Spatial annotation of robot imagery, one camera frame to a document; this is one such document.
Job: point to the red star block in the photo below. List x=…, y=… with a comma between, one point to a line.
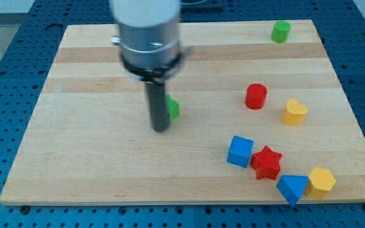
x=266, y=163

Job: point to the blue triangle block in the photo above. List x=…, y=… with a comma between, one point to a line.
x=292, y=187

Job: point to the yellow hexagon block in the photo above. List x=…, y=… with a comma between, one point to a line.
x=321, y=182

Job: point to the green cylinder block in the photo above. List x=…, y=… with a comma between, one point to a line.
x=280, y=31

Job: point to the light wooden board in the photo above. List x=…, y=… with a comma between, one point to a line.
x=90, y=142

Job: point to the blue cube block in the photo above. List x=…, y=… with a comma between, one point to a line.
x=240, y=151

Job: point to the green star block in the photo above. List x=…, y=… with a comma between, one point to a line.
x=173, y=108

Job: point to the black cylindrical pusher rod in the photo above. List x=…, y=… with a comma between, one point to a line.
x=157, y=105

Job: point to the yellow heart block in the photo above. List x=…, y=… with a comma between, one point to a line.
x=294, y=112

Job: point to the red cylinder block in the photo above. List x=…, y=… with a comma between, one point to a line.
x=256, y=96

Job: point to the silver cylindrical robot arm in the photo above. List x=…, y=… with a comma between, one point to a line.
x=150, y=49

